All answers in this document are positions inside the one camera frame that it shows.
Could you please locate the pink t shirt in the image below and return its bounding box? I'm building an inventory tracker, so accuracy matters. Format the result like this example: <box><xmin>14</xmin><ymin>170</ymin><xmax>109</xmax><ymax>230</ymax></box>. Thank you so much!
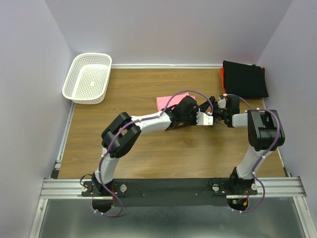
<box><xmin>156</xmin><ymin>93</ymin><xmax>198</xmax><ymax>114</ymax></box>

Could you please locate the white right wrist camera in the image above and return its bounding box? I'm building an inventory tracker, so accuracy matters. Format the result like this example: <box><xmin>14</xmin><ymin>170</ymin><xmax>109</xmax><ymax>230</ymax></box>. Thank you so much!
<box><xmin>217</xmin><ymin>95</ymin><xmax>226</xmax><ymax>109</ymax></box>

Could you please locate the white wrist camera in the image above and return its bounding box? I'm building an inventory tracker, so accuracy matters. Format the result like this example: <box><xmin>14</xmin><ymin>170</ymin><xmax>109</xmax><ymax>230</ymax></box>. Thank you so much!
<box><xmin>217</xmin><ymin>95</ymin><xmax>226</xmax><ymax>109</ymax></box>
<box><xmin>196</xmin><ymin>112</ymin><xmax>213</xmax><ymax>126</ymax></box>

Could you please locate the white plastic basket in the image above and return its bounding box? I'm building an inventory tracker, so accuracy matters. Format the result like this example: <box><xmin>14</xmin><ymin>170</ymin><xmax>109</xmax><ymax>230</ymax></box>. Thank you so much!
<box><xmin>62</xmin><ymin>53</ymin><xmax>112</xmax><ymax>105</ymax></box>

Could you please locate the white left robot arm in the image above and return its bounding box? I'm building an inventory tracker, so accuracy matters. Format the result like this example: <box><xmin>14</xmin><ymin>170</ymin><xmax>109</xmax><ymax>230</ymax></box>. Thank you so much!
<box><xmin>92</xmin><ymin>95</ymin><xmax>198</xmax><ymax>196</ymax></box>

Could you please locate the black folded t shirt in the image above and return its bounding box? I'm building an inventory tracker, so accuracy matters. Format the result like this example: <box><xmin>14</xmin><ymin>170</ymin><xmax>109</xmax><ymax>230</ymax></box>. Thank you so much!
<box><xmin>222</xmin><ymin>60</ymin><xmax>269</xmax><ymax>98</ymax></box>

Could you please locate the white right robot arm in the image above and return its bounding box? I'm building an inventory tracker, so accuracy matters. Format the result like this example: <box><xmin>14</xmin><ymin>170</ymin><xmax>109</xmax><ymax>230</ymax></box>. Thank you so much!
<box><xmin>195</xmin><ymin>94</ymin><xmax>285</xmax><ymax>196</ymax></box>

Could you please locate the orange folded t shirt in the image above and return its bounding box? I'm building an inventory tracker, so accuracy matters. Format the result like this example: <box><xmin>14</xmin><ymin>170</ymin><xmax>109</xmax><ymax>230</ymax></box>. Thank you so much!
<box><xmin>220</xmin><ymin>67</ymin><xmax>226</xmax><ymax>93</ymax></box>

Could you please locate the aluminium frame rail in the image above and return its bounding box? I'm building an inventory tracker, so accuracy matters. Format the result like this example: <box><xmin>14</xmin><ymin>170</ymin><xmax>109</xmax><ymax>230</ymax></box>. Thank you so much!
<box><xmin>40</xmin><ymin>177</ymin><xmax>307</xmax><ymax>199</ymax></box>

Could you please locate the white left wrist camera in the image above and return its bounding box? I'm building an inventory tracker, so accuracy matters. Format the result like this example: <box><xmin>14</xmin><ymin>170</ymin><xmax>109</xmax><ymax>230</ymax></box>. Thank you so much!
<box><xmin>196</xmin><ymin>112</ymin><xmax>213</xmax><ymax>126</ymax></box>

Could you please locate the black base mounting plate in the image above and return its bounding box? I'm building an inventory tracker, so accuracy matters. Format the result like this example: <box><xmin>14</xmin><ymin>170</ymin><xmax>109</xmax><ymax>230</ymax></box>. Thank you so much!
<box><xmin>82</xmin><ymin>178</ymin><xmax>258</xmax><ymax>207</ymax></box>

